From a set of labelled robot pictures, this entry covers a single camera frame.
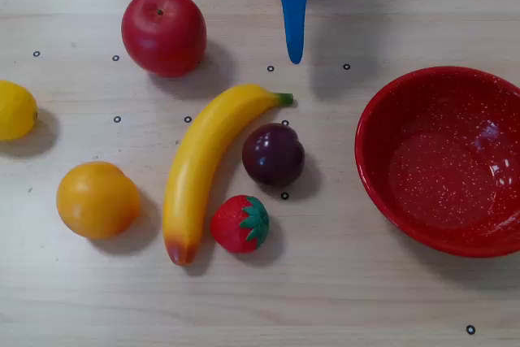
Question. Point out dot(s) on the dark purple toy plum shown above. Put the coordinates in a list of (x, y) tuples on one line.
[(273, 155)]

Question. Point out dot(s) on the red toy apple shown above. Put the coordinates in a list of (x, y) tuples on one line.
[(162, 34)]

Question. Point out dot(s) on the yellow toy lemon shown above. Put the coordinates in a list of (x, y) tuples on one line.
[(15, 111)]

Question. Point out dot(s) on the red toy strawberry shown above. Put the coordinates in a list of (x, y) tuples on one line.
[(233, 225)]

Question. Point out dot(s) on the toy orange fruit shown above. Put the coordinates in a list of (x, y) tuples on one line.
[(97, 200)]

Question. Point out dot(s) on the yellow toy banana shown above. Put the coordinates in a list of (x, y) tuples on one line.
[(195, 168)]

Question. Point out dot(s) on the red speckled bowl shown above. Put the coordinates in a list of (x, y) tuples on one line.
[(443, 168)]

